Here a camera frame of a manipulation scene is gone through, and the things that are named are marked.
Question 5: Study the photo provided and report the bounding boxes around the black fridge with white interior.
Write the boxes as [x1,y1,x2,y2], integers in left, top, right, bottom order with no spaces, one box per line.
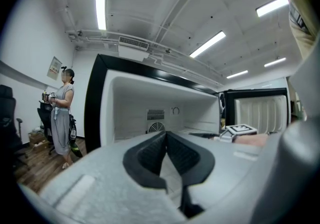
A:
[83,54,226,161]

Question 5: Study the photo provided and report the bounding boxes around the black and green vacuum cleaner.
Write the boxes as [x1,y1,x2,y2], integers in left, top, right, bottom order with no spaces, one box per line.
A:
[68,114,84,159]

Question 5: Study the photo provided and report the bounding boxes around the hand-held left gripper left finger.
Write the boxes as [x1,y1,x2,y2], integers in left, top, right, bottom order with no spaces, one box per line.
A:
[122,131,168,189]

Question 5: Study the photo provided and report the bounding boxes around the person's right forearm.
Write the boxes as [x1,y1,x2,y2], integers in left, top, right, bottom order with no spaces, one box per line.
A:
[234,133,270,147]

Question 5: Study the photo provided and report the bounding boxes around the long ceiling light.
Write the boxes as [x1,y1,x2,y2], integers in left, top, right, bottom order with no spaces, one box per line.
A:
[226,70,249,79]
[95,0,109,31]
[255,0,290,18]
[263,57,287,68]
[189,30,227,59]

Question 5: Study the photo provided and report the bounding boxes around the brown cardboard boxes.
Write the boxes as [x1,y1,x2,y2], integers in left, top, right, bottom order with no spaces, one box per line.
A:
[28,129,51,154]

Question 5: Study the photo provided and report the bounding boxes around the white wall notice board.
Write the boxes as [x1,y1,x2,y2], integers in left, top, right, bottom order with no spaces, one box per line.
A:
[46,55,63,81]

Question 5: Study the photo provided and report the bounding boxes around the person's beige shirt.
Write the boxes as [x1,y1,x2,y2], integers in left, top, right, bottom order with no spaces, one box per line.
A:
[259,0,320,61]

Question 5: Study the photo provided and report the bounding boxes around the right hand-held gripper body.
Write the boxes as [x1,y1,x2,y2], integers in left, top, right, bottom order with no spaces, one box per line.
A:
[213,124,259,144]

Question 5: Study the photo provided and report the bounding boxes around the white ceiling air conditioner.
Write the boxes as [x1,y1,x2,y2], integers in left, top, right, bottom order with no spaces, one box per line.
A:
[117,36,151,62]

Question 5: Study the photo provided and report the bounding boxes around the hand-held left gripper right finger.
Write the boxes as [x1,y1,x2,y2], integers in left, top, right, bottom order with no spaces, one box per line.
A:
[166,131,216,219]

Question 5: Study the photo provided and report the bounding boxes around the large black office chair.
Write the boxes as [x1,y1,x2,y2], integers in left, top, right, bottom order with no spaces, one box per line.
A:
[0,84,29,168]

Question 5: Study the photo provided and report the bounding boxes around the black fridge door white liner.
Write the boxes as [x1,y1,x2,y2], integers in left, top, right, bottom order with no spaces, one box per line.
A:
[224,87,289,135]

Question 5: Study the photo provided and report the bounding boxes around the small black office chair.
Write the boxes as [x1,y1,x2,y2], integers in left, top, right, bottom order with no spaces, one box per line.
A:
[37,101,56,156]

